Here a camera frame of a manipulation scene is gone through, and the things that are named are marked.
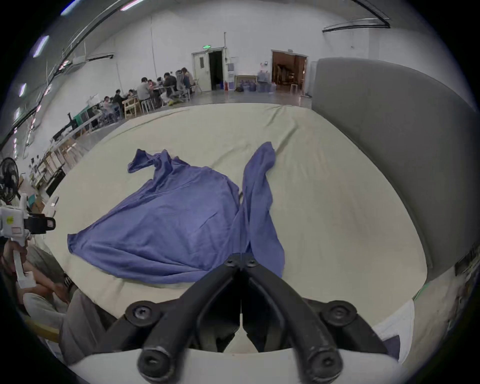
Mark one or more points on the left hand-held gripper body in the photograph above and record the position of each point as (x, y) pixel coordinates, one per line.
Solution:
(11, 221)

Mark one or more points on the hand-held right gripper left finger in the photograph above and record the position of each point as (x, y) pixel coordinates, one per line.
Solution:
(204, 296)

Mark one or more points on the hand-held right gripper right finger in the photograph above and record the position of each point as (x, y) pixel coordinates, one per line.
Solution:
(279, 296)

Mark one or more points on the blue shirt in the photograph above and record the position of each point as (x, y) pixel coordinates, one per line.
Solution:
(176, 221)

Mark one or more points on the person's left hand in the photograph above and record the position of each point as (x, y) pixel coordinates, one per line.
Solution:
(8, 257)

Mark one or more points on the black standing fan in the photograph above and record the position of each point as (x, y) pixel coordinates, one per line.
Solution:
(8, 176)

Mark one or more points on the row of tables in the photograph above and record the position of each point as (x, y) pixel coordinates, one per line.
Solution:
(63, 146)

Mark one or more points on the white cloth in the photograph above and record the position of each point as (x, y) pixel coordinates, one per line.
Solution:
(397, 324)

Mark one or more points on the person's legs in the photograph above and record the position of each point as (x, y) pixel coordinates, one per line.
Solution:
(86, 326)

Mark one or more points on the wooden chair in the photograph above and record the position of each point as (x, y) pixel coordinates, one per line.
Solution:
(131, 107)

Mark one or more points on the grey padded headboard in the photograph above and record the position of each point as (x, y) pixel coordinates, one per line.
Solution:
(405, 142)

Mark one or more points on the group of people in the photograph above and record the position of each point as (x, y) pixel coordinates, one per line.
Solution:
(170, 84)

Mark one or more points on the group of blue water bottles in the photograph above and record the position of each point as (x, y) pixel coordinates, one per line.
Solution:
(258, 84)

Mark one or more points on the water dispenser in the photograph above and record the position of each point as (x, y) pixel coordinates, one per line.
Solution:
(230, 77)

